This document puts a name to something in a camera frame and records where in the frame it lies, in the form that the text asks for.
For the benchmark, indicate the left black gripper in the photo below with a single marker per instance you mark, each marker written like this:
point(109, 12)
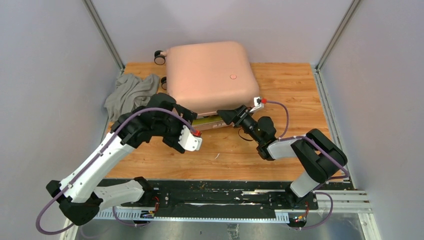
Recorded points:
point(190, 115)

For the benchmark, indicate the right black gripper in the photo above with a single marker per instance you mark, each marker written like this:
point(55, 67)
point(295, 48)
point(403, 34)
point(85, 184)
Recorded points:
point(231, 115)

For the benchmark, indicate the pink suitcase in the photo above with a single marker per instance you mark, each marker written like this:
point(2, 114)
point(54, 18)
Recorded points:
point(206, 77)

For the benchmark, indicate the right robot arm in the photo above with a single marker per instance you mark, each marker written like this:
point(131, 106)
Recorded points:
point(318, 155)

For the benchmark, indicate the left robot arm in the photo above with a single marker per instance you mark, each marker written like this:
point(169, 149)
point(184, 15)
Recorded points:
point(80, 196)

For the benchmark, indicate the grey cloth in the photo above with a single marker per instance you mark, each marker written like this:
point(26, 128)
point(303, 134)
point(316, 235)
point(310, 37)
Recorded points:
point(130, 93)

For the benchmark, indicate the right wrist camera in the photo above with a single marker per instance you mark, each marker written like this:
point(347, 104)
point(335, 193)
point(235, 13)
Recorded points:
point(258, 105)

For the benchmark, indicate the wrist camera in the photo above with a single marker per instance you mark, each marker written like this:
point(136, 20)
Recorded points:
point(258, 105)
point(188, 141)

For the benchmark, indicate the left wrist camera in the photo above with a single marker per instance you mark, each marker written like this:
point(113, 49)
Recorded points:
point(188, 141)

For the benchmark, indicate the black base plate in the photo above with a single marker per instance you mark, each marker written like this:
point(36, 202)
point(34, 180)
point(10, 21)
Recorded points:
point(218, 199)

